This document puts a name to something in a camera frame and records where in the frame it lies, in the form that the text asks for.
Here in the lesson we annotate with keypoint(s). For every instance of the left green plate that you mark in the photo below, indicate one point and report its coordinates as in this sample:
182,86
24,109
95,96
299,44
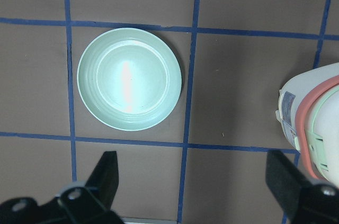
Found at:
129,79

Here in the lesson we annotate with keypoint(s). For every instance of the white rice cooker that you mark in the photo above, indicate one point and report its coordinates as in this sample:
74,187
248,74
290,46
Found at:
308,113

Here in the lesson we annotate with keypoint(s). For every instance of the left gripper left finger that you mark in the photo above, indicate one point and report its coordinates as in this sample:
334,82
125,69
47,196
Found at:
88,203

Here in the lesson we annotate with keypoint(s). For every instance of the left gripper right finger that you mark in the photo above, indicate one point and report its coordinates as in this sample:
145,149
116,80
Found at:
300,199

